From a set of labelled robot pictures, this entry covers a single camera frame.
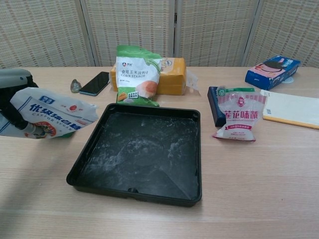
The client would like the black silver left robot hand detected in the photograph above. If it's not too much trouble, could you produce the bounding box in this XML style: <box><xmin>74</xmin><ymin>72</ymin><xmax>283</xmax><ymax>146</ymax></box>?
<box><xmin>0</xmin><ymin>69</ymin><xmax>39</xmax><ymax>133</ymax></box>

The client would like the white castor sugar bag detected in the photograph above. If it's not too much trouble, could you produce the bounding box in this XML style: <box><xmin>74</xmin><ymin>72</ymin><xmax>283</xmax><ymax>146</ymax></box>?
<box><xmin>0</xmin><ymin>87</ymin><xmax>99</xmax><ymax>140</ymax></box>

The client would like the black square plastic tray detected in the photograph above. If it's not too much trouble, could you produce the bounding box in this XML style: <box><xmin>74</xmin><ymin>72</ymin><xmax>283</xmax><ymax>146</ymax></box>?
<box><xmin>66</xmin><ymin>103</ymin><xmax>203</xmax><ymax>208</ymax></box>

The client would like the pink-white seasoning bag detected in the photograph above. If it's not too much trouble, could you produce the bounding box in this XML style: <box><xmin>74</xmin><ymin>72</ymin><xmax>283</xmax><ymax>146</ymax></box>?
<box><xmin>211</xmin><ymin>85</ymin><xmax>268</xmax><ymax>142</ymax></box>

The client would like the woven folding screen panel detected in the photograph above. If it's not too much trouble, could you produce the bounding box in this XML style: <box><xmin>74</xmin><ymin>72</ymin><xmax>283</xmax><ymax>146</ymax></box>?
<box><xmin>243</xmin><ymin>0</ymin><xmax>319</xmax><ymax>68</ymax></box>
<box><xmin>173</xmin><ymin>0</ymin><xmax>260</xmax><ymax>67</ymax></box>
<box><xmin>0</xmin><ymin>0</ymin><xmax>97</xmax><ymax>70</ymax></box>
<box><xmin>79</xmin><ymin>0</ymin><xmax>178</xmax><ymax>67</ymax></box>

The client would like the small grey metal object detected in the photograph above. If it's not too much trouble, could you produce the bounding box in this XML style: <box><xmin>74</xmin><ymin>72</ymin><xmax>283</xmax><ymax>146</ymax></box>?
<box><xmin>69</xmin><ymin>79</ymin><xmax>82</xmax><ymax>94</ymax></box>

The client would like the black smartphone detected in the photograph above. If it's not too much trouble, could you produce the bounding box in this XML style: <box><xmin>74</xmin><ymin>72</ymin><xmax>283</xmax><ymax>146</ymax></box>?
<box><xmin>79</xmin><ymin>71</ymin><xmax>111</xmax><ymax>97</ymax></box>

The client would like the green white corn starch bag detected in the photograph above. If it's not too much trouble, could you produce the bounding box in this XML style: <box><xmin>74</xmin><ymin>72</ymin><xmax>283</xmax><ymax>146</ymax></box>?
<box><xmin>115</xmin><ymin>44</ymin><xmax>163</xmax><ymax>108</ymax></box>

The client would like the yellow tissue pack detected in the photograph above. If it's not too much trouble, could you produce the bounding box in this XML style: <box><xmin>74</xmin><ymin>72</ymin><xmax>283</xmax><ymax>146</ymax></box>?
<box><xmin>109</xmin><ymin>57</ymin><xmax>187</xmax><ymax>96</ymax></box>

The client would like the clear crumpled plastic wrapper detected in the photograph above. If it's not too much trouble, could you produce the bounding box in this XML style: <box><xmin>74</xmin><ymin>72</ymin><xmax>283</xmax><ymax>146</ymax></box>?
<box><xmin>185</xmin><ymin>69</ymin><xmax>201</xmax><ymax>96</ymax></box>

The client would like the dark blue slim box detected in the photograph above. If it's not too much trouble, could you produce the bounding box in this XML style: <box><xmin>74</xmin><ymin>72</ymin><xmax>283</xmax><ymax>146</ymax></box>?
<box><xmin>207</xmin><ymin>86</ymin><xmax>228</xmax><ymax>128</ymax></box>

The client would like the blue cookie box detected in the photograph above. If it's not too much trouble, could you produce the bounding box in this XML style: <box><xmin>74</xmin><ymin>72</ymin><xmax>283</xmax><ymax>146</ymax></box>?
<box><xmin>244</xmin><ymin>55</ymin><xmax>302</xmax><ymax>91</ymax></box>

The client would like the white notebook yellow edge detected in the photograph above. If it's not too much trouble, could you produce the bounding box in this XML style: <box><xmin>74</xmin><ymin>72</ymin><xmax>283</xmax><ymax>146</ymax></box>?
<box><xmin>260</xmin><ymin>89</ymin><xmax>319</xmax><ymax>130</ymax></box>

